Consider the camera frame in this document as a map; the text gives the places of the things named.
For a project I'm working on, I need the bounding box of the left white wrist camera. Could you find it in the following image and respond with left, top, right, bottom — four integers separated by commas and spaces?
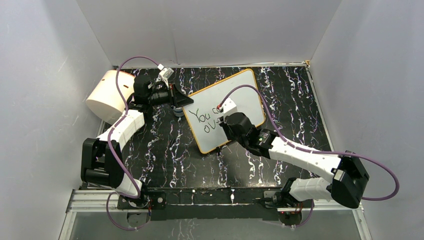
157, 63, 174, 88

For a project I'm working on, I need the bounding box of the wire whiteboard stand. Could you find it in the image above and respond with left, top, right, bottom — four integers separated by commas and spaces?
214, 147, 222, 156

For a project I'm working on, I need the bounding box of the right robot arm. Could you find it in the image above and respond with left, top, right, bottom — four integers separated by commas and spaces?
218, 112, 370, 209

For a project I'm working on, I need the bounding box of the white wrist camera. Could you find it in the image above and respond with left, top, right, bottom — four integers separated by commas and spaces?
157, 63, 174, 88
216, 97, 238, 118

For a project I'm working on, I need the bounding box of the yellow framed whiteboard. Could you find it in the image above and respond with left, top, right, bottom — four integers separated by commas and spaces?
183, 69, 266, 154

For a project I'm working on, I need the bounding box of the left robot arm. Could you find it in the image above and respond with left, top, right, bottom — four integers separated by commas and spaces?
80, 70, 194, 208

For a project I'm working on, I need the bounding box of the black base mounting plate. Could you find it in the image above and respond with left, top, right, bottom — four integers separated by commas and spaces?
148, 187, 286, 221

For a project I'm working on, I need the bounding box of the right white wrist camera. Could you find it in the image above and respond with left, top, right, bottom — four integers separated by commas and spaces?
216, 97, 238, 118

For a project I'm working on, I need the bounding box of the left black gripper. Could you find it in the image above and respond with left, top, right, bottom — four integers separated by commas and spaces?
148, 82, 195, 111

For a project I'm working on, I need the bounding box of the aluminium frame rail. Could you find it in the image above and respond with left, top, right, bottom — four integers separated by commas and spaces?
59, 187, 372, 240

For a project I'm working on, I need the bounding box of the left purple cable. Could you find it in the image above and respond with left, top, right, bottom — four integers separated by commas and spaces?
104, 55, 163, 232

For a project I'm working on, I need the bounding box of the cream cylindrical box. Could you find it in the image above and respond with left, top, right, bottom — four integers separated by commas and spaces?
85, 70, 135, 125

